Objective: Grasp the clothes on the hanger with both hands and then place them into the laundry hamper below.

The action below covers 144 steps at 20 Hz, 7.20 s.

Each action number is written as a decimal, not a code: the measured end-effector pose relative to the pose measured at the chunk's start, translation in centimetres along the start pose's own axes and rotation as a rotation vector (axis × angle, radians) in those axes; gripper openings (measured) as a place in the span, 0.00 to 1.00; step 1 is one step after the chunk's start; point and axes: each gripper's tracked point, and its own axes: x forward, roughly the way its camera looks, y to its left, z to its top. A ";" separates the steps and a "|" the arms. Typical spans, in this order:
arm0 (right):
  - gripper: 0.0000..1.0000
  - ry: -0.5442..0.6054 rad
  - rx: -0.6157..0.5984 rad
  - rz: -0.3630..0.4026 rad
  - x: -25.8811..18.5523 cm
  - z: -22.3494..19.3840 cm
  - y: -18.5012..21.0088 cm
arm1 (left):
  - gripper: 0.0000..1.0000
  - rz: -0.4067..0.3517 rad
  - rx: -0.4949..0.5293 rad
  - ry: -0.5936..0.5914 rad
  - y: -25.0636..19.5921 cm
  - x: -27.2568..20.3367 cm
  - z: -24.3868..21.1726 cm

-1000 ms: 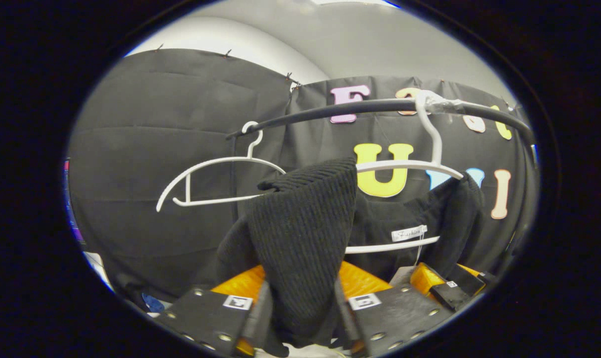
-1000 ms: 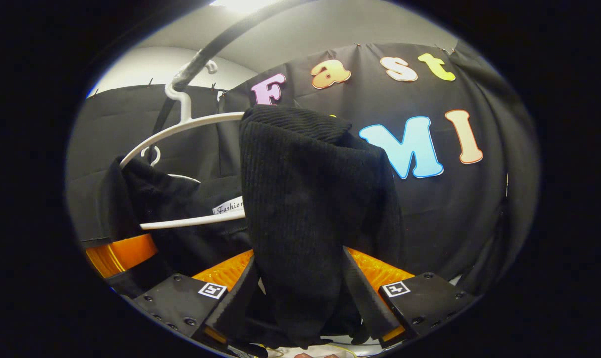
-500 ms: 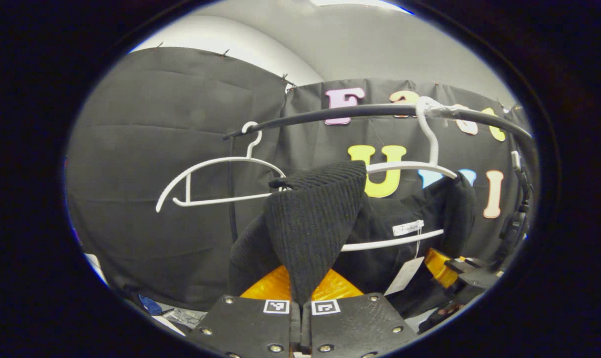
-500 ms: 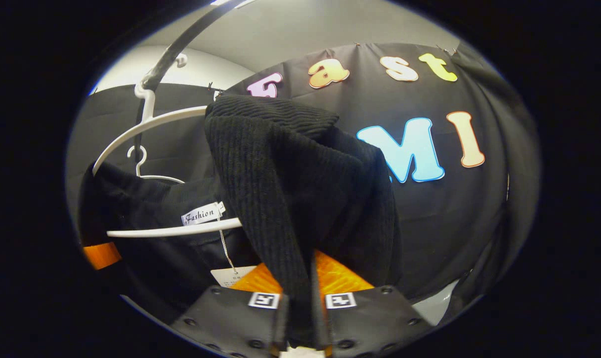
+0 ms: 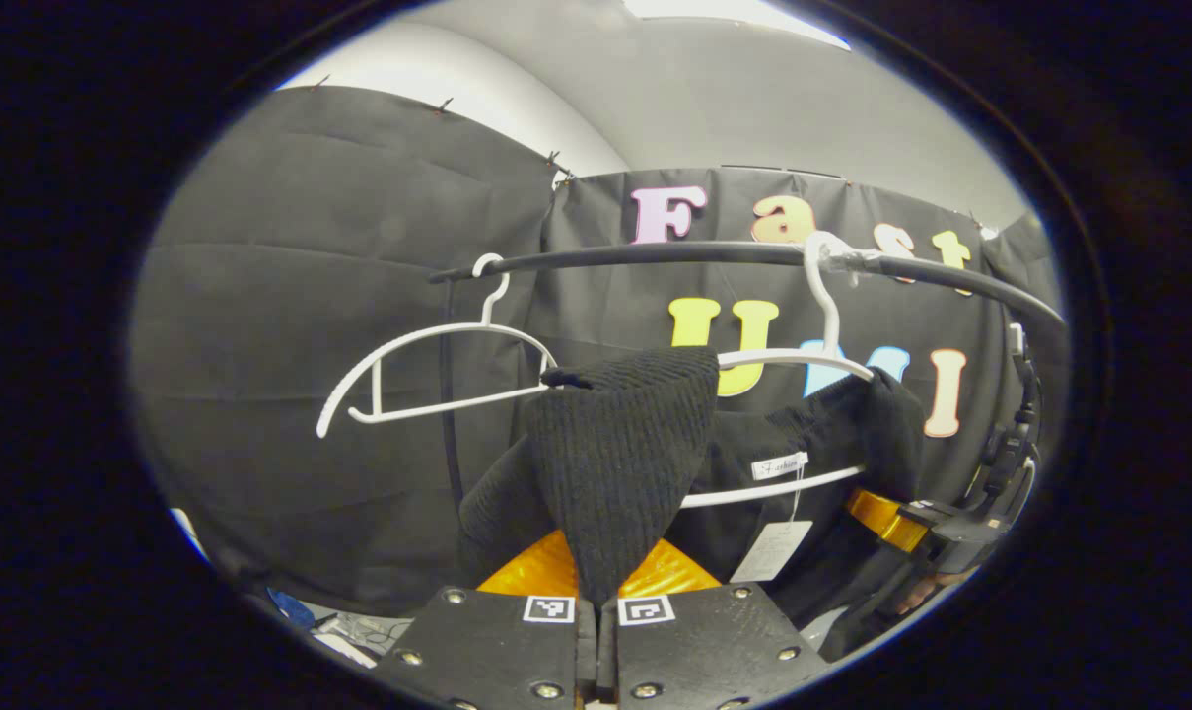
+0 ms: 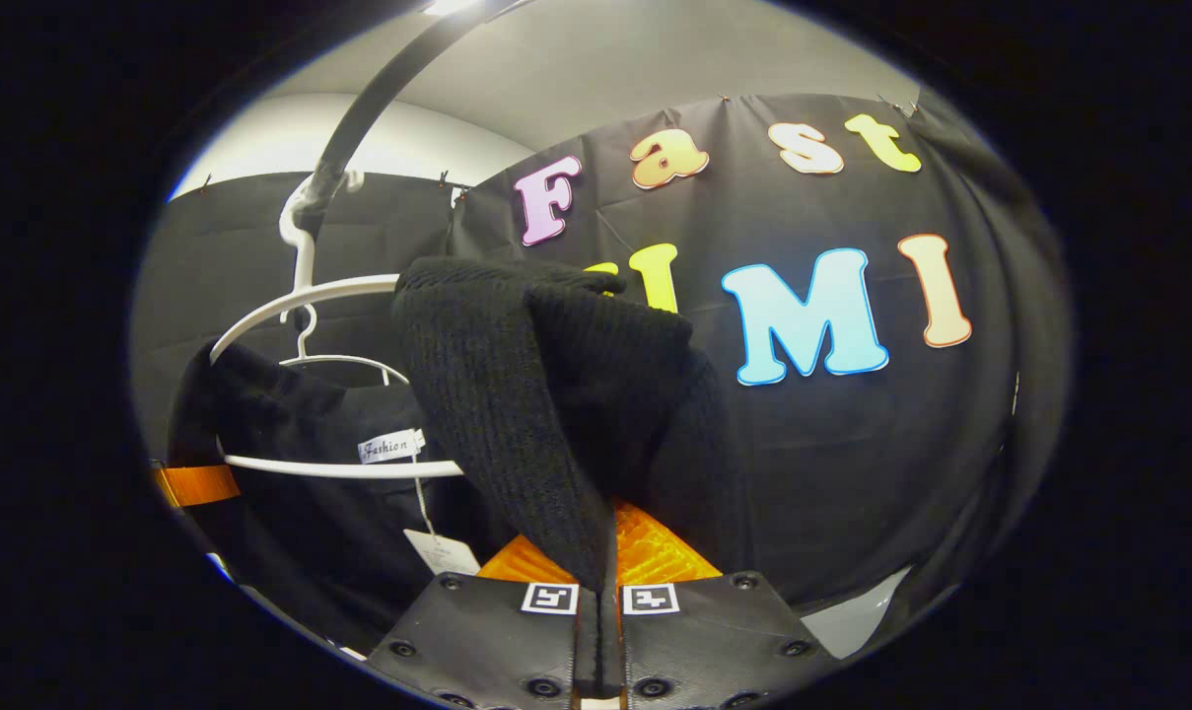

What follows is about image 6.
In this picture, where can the white plastic hanger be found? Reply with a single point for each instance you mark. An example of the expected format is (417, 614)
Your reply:
(307, 330)
(305, 261)

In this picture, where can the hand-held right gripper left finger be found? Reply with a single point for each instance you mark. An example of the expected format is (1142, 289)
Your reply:
(487, 641)

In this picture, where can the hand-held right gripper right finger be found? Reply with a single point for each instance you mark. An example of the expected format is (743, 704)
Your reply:
(714, 641)

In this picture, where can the black backdrop cloth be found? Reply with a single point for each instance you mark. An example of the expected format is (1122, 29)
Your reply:
(852, 463)

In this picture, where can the black knit cardigan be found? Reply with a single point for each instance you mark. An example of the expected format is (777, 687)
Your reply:
(556, 375)

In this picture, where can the black metal clothes rack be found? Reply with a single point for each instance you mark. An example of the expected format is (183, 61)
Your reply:
(379, 99)

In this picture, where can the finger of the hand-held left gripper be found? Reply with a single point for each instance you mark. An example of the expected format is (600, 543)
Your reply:
(196, 485)

